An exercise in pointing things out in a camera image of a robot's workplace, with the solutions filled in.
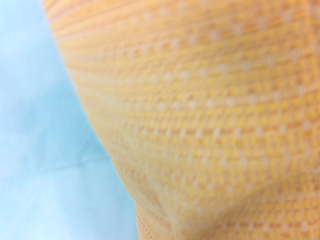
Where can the orange woven cloth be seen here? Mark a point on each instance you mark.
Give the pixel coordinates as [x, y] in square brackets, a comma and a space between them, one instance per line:
[200, 120]

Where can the light blue bed sheet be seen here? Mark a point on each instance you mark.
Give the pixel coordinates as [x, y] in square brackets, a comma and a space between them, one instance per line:
[37, 150]

